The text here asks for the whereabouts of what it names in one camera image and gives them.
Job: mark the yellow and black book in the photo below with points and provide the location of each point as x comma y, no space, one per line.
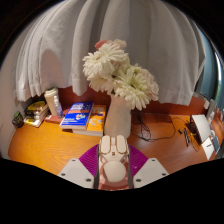
36,106

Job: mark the black and white book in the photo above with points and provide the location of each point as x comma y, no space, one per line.
36,116

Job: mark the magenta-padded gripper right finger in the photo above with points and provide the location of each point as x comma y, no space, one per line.
150,171

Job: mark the silver laptop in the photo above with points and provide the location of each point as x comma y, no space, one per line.
201,128

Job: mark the cream lidded tumbler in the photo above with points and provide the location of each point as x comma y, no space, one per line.
50,101

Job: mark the white paper sheet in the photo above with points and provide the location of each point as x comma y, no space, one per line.
208,148

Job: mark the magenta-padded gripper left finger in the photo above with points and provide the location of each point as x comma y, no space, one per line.
75,171

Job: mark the dark red book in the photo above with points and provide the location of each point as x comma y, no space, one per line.
51,119

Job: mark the orange book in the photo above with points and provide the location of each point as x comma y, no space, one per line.
96,121

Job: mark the pink cartoon mouse pad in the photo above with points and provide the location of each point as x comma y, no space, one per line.
113,186

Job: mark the yellow and white book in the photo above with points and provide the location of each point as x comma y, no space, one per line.
33,122

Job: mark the dark green mug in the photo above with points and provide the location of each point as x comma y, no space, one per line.
18,120

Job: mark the white pitcher vase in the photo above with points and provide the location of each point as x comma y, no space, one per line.
116,120

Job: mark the white computer mouse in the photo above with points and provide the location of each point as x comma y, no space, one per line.
113,171

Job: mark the window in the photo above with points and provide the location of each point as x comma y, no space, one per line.
210,76

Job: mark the white pleated curtain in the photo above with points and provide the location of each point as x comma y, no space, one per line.
66,50

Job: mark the white flower bouquet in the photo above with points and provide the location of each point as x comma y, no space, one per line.
106,60

